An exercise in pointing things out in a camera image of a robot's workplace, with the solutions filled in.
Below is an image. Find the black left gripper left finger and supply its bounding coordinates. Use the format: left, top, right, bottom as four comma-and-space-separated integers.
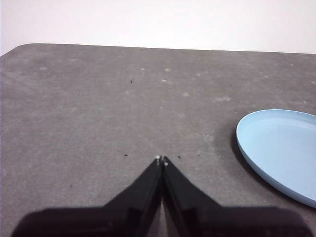
11, 157, 163, 237

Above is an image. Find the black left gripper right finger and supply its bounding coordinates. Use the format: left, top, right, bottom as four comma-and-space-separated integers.
163, 156, 316, 237

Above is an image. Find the light blue round plate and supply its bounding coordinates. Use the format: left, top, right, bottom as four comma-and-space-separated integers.
236, 109, 316, 209

